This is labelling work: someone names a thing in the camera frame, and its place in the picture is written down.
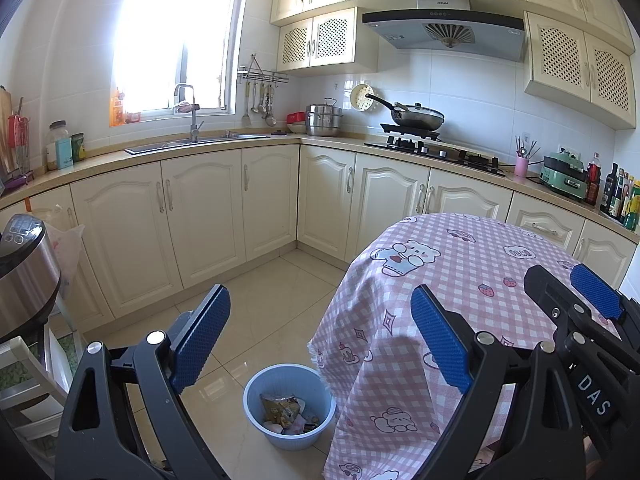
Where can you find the hanging slotted spatula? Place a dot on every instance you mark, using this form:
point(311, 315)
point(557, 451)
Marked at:
point(246, 117)

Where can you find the wooden cutting board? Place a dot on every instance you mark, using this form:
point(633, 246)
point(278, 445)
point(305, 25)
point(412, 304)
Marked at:
point(5, 130)

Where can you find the yellow-cap oil bottle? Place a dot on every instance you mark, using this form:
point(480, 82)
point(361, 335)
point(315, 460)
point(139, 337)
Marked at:
point(628, 205)

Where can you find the cream round colander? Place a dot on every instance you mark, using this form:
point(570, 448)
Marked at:
point(361, 96)

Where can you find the stainless steel sink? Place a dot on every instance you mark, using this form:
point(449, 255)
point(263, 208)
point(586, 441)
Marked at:
point(200, 142)

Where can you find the red-label dark bottle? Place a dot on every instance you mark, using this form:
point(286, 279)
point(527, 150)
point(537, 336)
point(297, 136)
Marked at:
point(593, 182)

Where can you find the clear jar with lid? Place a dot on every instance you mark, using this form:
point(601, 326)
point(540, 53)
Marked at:
point(57, 131)

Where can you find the dark green small package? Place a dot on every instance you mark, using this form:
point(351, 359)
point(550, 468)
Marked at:
point(78, 149)

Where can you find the black glass gas hob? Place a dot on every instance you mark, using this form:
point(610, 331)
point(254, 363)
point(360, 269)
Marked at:
point(450, 155)

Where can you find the translucent hanging plastic bag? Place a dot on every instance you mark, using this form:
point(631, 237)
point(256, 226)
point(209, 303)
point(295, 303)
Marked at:
point(70, 260)

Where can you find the beige kitchen countertop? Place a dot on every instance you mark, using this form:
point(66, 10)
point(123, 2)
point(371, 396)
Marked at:
point(330, 141)

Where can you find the small dish cloth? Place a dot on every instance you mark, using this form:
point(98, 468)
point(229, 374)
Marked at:
point(185, 108)

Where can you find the teal box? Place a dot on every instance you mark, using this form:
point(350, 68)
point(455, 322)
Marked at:
point(64, 155)

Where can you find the red food container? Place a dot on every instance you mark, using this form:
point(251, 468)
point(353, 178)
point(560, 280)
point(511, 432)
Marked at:
point(296, 118)

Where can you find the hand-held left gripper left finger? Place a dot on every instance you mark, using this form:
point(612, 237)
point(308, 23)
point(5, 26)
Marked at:
point(200, 340)

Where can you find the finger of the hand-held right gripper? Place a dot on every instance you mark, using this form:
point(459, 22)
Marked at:
point(597, 292)
point(545, 285)

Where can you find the steel sink faucet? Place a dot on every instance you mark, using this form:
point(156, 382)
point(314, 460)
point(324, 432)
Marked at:
point(193, 120)

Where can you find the dark wine bottle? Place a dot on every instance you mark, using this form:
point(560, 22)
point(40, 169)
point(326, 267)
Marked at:
point(610, 192)

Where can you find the metal wall utensil rack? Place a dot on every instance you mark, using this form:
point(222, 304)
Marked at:
point(262, 76)

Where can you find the hanging metal skimmer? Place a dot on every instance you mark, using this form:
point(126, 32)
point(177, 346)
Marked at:
point(270, 117)

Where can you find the pink utensil holder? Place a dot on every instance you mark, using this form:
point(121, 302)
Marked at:
point(521, 167)

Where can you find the white shelf green liner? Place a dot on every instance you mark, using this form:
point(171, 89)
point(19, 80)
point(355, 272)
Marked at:
point(30, 395)

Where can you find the dark soy sauce bottle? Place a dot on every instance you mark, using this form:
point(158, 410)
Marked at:
point(620, 200)

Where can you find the green electric cooker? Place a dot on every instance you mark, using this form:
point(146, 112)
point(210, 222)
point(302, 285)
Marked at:
point(565, 177)

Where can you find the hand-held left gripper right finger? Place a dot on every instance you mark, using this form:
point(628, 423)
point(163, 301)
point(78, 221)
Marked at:
point(442, 350)

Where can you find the blue plastic wastebasket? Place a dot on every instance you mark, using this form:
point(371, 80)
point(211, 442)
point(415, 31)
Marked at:
point(260, 400)

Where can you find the orange bottle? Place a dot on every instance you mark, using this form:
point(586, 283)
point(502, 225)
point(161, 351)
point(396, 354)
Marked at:
point(117, 107)

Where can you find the small orange container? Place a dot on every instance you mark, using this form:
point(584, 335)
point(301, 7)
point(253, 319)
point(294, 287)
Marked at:
point(133, 117)

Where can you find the grey range hood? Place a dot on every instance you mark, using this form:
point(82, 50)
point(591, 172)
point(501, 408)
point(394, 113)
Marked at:
point(445, 35)

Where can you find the cream base kitchen cabinets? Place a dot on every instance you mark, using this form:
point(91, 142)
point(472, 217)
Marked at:
point(200, 210)

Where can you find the sliding kitchen window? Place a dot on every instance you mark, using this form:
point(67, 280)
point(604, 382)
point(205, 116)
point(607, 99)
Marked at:
point(170, 35)

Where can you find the silver rice cooker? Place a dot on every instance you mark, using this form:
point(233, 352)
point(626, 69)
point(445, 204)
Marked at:
point(27, 280)

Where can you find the green bottle yellow label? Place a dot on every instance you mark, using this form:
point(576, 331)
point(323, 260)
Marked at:
point(634, 212)

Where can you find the stainless steel steamer pot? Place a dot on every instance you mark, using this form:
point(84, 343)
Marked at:
point(324, 122)

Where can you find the cream lattice-door wall cabinet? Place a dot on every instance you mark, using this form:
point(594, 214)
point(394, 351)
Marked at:
point(325, 40)
point(580, 70)

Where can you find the pink checked tablecloth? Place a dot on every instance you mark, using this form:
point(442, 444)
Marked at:
point(450, 260)

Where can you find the hanging metal ladle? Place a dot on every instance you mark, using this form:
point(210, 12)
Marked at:
point(255, 105)

